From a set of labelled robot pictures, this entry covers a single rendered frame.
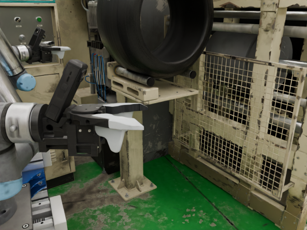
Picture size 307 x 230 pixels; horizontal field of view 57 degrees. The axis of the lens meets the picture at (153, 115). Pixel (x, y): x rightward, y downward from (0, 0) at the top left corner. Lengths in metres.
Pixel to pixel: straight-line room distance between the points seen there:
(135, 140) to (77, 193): 0.58
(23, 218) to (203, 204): 1.37
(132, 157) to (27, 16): 1.11
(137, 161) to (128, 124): 1.57
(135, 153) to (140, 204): 0.35
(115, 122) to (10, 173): 0.26
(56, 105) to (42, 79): 1.42
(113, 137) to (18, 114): 0.17
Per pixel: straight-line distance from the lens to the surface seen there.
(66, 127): 0.50
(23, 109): 0.54
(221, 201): 2.06
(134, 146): 1.94
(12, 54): 1.28
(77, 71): 0.50
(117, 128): 0.44
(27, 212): 0.88
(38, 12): 1.94
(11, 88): 0.70
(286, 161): 1.54
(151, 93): 1.40
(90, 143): 0.50
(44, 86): 1.94
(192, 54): 1.51
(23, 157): 0.65
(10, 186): 0.63
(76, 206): 2.04
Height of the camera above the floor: 1.24
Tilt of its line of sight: 21 degrees down
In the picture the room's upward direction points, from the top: straight up
